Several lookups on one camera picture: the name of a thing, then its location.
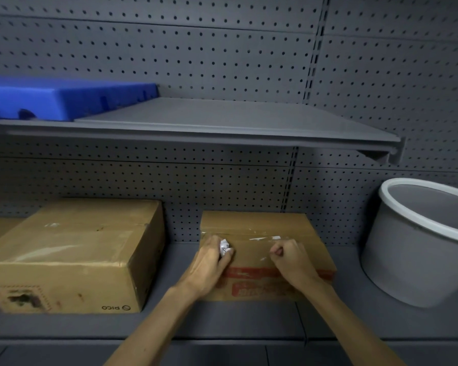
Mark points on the person's right hand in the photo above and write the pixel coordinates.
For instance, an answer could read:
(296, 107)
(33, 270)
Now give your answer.
(295, 262)

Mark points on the person's left hand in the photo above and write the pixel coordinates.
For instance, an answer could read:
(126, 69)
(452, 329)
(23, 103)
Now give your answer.
(204, 268)

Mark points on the person's right thumb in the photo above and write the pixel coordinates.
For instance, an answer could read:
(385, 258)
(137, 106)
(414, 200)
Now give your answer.
(276, 252)

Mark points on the person's left thumb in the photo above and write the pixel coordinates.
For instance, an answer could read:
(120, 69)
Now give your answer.
(228, 259)

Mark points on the white paper scrap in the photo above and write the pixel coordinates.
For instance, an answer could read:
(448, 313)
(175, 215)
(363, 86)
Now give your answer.
(225, 247)

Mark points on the person's left forearm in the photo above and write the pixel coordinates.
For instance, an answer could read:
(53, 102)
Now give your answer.
(152, 327)

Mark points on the person's right forearm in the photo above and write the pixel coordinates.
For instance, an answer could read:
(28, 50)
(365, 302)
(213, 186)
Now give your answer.
(347, 327)

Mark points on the small red-printed cardboard box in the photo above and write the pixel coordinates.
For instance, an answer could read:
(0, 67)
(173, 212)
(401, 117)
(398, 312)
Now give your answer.
(252, 228)

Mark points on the wide grey metal shelf board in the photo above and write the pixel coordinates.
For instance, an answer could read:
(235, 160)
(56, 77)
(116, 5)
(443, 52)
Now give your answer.
(229, 327)

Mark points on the grey bucket with white rim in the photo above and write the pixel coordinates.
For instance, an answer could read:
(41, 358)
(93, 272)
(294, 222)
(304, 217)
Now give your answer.
(412, 247)

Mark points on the large brown cardboard box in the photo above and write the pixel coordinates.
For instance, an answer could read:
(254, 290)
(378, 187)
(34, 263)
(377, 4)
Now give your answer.
(72, 247)

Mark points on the grey pegboard back panel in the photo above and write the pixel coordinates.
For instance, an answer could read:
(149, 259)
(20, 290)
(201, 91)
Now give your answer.
(175, 49)

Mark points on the blue plastic crate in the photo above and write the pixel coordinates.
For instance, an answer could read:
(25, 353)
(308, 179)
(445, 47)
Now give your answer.
(61, 97)

